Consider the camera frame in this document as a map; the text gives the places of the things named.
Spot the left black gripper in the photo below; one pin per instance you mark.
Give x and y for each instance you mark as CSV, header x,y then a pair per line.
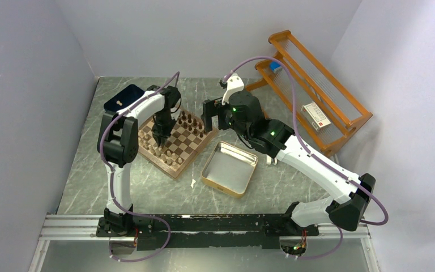
x,y
160,134

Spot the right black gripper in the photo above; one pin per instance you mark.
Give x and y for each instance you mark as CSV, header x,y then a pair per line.
x,y
210,108

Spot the dark blue piece box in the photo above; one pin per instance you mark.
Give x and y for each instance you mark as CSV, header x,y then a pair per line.
x,y
127,96

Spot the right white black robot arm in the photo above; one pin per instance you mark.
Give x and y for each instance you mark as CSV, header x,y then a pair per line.
x,y
348,191

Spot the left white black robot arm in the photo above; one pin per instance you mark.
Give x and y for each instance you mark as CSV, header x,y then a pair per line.
x,y
118,145

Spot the wooden chess board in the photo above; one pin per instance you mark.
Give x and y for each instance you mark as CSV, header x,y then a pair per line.
x,y
182,141

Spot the gold-rimmed metal tin tray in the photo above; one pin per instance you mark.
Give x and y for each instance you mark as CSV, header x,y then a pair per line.
x,y
229,169

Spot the blue white small object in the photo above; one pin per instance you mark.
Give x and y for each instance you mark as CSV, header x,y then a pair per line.
x,y
275,67

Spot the white plastic clip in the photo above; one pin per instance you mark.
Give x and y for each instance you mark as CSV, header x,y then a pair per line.
x,y
271,161

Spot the red white card box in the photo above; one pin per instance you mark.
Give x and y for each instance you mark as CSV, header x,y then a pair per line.
x,y
315,116

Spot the orange wooden rack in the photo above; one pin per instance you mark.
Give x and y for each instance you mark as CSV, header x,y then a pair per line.
x,y
314,84

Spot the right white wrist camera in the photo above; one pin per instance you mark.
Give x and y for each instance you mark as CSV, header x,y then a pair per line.
x,y
232,85

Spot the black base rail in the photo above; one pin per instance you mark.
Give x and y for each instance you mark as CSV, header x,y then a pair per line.
x,y
202,231

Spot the aluminium frame rail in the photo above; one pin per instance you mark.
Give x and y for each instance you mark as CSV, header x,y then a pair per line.
x,y
69,243

